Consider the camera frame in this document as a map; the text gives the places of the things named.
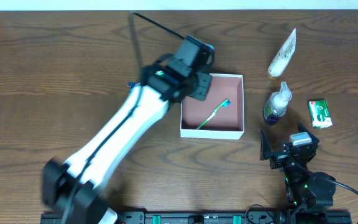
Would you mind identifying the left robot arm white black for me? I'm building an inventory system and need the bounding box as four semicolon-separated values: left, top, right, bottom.
42;35;214;223

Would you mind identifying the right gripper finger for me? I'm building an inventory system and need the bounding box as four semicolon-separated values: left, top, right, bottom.
297;122;313;137
260;129;272;161

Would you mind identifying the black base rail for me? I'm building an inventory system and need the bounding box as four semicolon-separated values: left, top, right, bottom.
40;211;352;224

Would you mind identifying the clear pump soap bottle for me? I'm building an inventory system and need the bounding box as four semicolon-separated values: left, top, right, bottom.
263;82;292;126

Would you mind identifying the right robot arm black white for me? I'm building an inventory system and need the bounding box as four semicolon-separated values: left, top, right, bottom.
260;123;341;224

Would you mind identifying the blue disposable razor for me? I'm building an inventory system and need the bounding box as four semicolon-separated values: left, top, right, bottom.
127;82;137;88

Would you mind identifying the white box pink interior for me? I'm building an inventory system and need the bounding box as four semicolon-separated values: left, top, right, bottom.
180;73;245;140

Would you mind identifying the white lotion tube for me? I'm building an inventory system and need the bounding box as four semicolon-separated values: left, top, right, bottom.
267;28;296;79

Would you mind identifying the green toothbrush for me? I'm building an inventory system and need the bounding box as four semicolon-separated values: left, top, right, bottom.
196;98;231;130

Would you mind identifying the green soap bar pack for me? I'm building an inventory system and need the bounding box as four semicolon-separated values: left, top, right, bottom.
308;100;333;129

